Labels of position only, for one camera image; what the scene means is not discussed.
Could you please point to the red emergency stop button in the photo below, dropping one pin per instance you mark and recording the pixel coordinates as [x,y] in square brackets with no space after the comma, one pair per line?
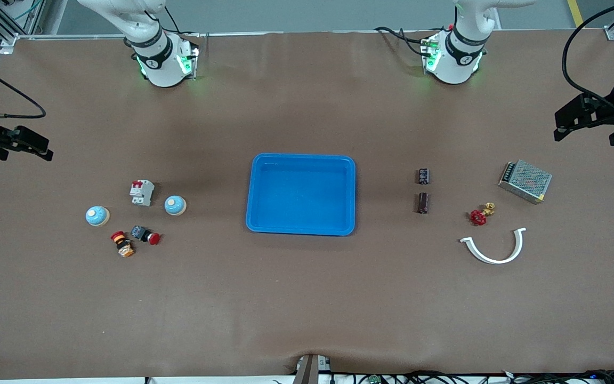
[144,234]

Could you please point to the red orange push button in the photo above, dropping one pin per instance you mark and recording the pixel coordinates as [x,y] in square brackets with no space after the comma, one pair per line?
[122,244]

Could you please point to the dark brown capacitor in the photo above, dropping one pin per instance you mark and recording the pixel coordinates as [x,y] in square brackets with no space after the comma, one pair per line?
[423,203]
[423,176]

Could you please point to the white red circuit breaker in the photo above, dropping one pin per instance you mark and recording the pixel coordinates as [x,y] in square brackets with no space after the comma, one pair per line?
[142,193]

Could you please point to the blue plastic tray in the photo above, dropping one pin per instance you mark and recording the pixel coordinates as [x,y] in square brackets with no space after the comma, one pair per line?
[296,197]

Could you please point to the light blue bell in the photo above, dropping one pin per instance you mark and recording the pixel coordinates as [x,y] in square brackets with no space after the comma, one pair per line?
[175,205]
[97,216]

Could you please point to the metal mesh power supply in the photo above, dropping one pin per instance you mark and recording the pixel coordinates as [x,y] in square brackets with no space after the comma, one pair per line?
[525,181]

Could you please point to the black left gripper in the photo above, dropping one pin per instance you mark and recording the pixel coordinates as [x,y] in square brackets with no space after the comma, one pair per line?
[609,110]

